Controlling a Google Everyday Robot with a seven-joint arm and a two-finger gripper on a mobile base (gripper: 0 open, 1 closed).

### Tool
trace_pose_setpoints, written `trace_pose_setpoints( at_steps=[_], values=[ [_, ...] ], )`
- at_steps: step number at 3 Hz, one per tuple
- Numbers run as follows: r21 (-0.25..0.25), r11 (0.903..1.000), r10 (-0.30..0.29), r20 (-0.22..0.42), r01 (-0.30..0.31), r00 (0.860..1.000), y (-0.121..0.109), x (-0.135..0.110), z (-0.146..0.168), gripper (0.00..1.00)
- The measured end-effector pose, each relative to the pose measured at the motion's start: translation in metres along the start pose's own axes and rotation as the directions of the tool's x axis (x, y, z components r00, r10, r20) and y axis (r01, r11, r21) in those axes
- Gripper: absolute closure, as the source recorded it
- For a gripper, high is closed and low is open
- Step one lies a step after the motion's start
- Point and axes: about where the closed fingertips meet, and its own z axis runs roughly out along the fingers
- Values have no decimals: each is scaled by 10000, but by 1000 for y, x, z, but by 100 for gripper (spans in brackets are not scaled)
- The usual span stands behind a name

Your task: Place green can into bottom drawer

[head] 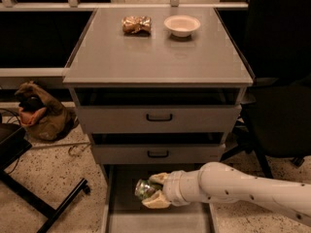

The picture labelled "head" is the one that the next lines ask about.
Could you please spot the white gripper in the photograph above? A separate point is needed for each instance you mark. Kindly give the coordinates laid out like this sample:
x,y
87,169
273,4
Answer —
x,y
170,187

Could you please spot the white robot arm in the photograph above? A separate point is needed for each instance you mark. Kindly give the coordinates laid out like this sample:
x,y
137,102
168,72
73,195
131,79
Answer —
x,y
216,182

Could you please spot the bottom grey drawer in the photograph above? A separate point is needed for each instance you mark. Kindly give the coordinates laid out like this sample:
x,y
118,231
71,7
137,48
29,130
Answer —
x,y
124,212

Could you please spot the grey drawer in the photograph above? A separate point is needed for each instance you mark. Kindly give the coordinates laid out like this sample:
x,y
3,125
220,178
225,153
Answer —
x,y
157,148
124,212
155,110

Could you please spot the middle grey drawer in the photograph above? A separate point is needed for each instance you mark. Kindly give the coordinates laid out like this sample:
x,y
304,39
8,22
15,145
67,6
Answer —
x,y
157,148

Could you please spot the top grey drawer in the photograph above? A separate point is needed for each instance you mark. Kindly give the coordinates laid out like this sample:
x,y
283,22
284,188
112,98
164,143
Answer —
x,y
155,110

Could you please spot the grey drawer cabinet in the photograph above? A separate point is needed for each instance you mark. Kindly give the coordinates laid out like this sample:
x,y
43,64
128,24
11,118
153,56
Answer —
x,y
108,57

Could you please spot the brown cloth bag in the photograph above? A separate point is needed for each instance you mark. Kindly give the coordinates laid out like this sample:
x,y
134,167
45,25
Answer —
x,y
51,123

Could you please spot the white bowl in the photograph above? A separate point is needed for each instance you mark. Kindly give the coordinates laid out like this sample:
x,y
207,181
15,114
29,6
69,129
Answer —
x,y
182,26

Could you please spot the crumpled gold foil bag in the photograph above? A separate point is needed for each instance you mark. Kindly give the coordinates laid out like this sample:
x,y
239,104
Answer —
x,y
135,25

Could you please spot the black office chair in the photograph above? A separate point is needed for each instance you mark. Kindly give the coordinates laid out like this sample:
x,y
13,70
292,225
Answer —
x,y
277,107

